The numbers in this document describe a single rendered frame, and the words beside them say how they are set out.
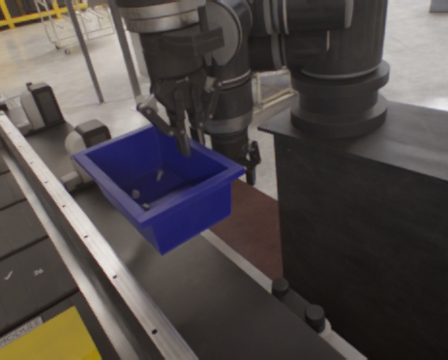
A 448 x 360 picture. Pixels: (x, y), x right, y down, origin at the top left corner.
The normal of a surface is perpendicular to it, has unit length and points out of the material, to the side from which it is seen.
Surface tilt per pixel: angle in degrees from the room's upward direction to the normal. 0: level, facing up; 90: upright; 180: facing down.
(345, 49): 90
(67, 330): 0
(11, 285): 0
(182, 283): 0
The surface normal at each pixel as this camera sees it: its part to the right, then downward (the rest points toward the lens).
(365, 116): 0.03, -0.58
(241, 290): -0.13, -0.83
